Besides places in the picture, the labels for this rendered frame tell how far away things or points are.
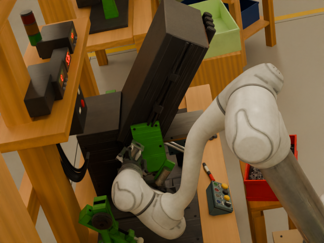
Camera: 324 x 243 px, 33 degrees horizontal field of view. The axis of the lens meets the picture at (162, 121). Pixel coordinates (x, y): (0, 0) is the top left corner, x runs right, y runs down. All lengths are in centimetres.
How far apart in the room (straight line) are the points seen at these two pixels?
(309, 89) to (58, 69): 293
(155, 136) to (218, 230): 44
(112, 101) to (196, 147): 82
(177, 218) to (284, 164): 50
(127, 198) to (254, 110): 58
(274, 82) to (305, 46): 368
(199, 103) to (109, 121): 74
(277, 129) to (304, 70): 345
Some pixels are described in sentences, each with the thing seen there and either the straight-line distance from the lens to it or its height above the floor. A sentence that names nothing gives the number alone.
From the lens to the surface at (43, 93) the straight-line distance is 177.
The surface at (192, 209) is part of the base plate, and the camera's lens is 225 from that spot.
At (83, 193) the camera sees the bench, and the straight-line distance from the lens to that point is 251.
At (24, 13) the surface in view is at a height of 173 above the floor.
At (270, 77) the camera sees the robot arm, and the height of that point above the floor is 168.
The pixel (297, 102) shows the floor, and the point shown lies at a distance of 437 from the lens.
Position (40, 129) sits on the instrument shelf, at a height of 154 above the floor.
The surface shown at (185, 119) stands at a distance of 234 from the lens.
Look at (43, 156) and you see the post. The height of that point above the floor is 140.
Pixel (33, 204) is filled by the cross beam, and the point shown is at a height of 123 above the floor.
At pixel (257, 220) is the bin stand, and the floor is 72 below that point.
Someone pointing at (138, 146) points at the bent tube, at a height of 119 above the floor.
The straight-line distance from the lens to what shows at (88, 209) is 201.
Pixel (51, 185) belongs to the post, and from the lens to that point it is 198.
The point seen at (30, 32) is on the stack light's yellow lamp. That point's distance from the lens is 217.
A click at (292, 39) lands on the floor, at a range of 529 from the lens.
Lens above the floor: 245
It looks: 34 degrees down
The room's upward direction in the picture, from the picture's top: 13 degrees counter-clockwise
